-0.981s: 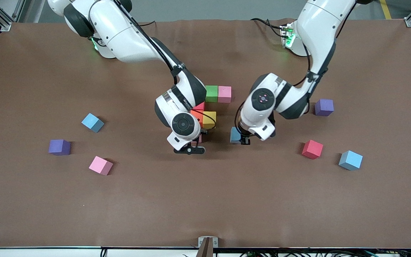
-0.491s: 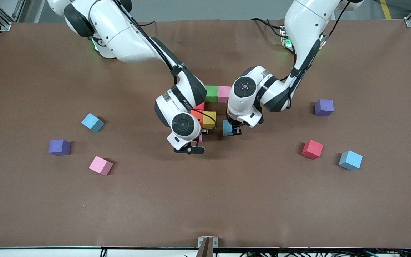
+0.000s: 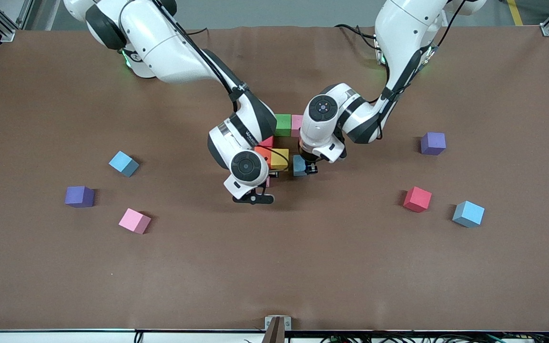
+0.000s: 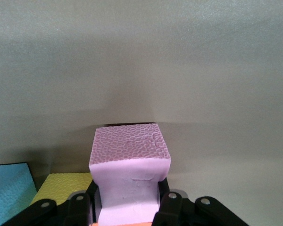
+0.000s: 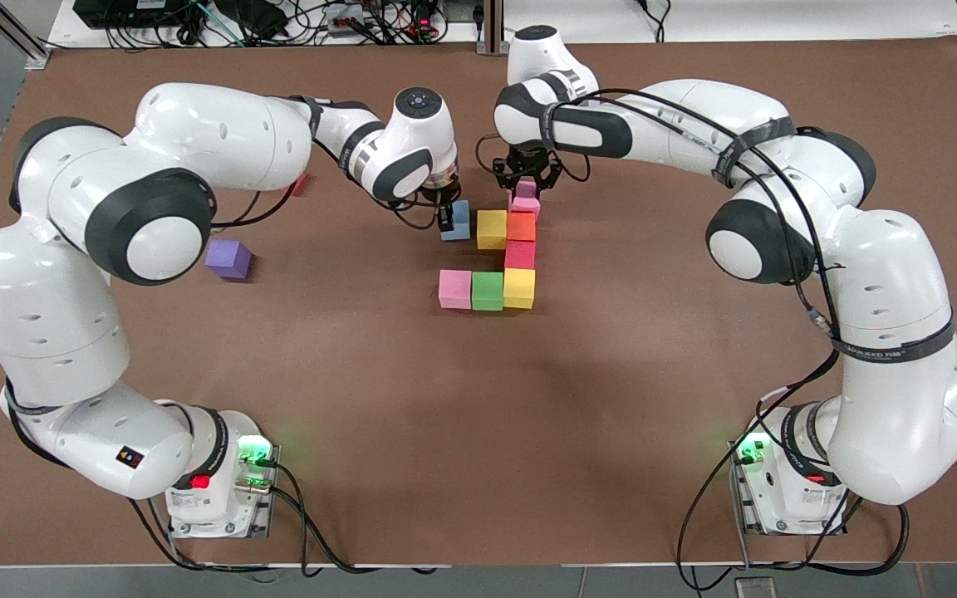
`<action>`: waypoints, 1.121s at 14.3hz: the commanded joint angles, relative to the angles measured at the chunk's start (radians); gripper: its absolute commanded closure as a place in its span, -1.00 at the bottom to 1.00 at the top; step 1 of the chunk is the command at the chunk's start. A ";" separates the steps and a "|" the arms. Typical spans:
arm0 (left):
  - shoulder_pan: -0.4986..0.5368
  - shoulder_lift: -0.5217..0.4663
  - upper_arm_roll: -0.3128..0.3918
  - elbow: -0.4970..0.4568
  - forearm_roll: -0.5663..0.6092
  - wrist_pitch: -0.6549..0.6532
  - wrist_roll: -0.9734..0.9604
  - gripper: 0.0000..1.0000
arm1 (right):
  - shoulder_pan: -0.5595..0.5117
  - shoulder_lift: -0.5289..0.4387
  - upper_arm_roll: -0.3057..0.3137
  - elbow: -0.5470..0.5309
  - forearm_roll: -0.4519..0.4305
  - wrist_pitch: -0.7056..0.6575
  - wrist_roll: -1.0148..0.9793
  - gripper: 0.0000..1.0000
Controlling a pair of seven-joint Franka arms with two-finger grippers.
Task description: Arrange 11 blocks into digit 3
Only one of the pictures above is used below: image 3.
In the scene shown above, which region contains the blue foam cube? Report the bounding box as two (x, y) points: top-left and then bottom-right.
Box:
(109, 151), (140, 178)
(293, 154), (309, 178)
(452, 200), (485, 228)

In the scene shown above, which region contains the orange foam cube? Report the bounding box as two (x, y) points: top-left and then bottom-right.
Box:
(254, 146), (273, 166)

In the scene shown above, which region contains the green foam cube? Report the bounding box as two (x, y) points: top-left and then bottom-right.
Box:
(274, 114), (293, 138)

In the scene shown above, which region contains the brown table cover mat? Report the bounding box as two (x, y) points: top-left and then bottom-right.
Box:
(0, 24), (549, 333)

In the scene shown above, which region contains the purple foam cube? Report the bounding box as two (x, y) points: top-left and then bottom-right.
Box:
(64, 186), (95, 208)
(420, 132), (447, 156)

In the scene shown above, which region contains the black arm base cable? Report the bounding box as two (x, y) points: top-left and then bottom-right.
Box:
(335, 23), (380, 48)

